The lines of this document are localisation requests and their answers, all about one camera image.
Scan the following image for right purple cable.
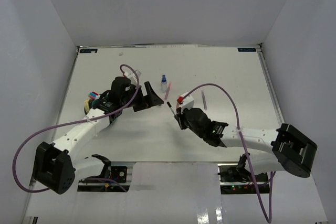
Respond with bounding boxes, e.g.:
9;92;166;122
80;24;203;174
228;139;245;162
181;83;276;224

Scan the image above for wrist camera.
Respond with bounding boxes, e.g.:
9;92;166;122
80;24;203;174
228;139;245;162
123;69;141;82
176;92;194;111

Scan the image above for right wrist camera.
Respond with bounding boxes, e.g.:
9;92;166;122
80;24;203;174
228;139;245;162
176;92;194;111

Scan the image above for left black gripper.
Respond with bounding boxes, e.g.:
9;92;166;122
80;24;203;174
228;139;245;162
121;82;164;112

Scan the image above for left blue corner label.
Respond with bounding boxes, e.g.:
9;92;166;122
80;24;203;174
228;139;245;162
79;49;98;54

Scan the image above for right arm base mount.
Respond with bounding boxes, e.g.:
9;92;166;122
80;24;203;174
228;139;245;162
217;164;270;195

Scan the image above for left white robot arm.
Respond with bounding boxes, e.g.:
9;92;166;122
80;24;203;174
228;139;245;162
33;77;164;195

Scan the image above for yellow masking tape roll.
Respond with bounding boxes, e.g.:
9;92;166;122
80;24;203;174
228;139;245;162
84;99;92;114

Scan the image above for purple cable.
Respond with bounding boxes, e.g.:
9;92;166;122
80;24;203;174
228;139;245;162
181;83;276;224
12;63;140;193

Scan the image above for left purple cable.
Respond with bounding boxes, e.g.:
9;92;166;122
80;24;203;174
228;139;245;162
12;63;140;193

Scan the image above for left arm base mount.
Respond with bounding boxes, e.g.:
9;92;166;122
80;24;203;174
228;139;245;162
77;166;133;193

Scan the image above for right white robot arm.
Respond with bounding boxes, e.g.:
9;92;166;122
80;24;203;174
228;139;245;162
175;108;318;182

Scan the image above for teal round desk organizer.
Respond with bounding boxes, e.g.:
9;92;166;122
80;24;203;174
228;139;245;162
91;90;110;108

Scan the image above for pink translucent pen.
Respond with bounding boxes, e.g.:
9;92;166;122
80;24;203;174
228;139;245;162
164;82;172;100

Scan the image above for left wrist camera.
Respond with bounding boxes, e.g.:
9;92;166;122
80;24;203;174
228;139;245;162
123;69;141;82

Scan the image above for blue cap spray bottle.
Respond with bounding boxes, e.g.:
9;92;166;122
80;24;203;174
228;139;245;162
161;74;168;93

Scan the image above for black cap marker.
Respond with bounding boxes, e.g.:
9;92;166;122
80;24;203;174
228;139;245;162
166;101;176;116

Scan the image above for right blue corner label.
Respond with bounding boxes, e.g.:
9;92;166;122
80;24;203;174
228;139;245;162
237;47;256;52

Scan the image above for blue corner label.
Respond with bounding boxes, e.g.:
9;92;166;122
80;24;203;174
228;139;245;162
237;47;256;52
79;49;98;54

